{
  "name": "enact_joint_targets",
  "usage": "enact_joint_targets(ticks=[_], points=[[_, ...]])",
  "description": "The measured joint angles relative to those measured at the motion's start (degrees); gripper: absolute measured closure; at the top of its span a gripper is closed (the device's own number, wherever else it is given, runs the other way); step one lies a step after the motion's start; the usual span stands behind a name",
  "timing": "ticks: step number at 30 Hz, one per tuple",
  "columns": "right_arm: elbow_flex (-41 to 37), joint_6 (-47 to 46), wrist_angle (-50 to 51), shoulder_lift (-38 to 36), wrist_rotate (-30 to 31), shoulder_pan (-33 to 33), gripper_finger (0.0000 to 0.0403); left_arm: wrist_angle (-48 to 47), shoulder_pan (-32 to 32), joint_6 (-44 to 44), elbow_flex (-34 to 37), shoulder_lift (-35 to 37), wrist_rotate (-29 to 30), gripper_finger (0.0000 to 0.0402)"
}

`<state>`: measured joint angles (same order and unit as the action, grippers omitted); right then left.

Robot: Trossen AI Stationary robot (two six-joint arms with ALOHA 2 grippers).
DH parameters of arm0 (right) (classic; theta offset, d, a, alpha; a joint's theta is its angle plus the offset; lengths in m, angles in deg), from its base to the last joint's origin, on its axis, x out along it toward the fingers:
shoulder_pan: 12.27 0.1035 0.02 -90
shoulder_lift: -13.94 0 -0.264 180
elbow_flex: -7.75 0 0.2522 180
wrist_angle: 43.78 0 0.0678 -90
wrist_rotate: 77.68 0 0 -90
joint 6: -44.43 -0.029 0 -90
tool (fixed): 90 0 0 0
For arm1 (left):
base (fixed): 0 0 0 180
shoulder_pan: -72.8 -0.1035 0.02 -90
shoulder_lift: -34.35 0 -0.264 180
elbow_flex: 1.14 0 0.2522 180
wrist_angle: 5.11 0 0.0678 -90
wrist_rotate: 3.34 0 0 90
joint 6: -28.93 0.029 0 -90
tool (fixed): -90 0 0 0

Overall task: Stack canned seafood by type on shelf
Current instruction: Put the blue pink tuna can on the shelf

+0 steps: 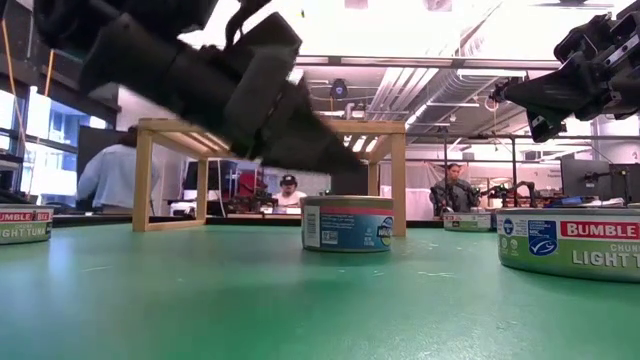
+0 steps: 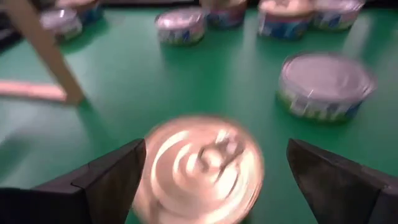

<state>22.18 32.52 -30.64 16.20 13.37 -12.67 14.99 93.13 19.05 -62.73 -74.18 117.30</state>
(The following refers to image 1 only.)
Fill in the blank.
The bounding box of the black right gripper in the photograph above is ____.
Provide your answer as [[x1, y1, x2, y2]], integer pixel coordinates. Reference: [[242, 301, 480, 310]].
[[492, 9, 640, 144]]

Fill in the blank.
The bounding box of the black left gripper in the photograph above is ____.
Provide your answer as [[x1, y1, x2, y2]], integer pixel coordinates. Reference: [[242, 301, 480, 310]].
[[169, 12, 362, 174]]

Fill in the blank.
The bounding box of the blue and red fish can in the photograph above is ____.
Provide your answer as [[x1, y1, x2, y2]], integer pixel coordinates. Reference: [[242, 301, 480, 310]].
[[300, 195, 395, 253]]

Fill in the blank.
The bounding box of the wooden slatted shelf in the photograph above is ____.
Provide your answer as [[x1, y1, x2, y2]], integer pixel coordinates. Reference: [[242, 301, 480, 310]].
[[132, 118, 407, 238]]

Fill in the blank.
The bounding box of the red cart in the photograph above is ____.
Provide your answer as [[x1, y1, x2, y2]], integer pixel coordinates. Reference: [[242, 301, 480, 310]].
[[237, 169, 269, 201]]

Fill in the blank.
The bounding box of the black computer monitor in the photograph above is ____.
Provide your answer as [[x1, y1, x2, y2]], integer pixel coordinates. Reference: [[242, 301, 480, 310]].
[[560, 158, 612, 202], [608, 162, 640, 204]]

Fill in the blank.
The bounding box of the white draped table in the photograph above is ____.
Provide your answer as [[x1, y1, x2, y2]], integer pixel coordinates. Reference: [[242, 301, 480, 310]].
[[379, 185, 435, 221]]

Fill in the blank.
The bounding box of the green table mat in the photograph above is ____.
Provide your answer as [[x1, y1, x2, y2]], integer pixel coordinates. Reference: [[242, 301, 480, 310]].
[[0, 223, 640, 360]]

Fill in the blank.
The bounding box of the black partition panel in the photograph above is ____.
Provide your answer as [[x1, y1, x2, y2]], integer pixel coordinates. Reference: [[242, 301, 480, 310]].
[[77, 125, 129, 166]]

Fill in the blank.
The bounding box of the black dome camera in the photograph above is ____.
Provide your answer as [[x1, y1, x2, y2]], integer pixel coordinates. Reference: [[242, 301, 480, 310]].
[[329, 78, 350, 100]]

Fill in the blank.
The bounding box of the black table frame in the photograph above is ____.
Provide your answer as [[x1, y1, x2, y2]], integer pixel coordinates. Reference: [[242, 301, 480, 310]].
[[52, 213, 446, 229]]

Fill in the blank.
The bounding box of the short orange cable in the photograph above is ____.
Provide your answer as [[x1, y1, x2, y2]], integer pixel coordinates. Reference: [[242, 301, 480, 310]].
[[43, 49, 55, 97]]

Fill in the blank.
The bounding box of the long orange cable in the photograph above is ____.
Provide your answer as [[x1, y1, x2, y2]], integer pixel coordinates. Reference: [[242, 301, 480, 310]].
[[1, 18, 27, 146]]

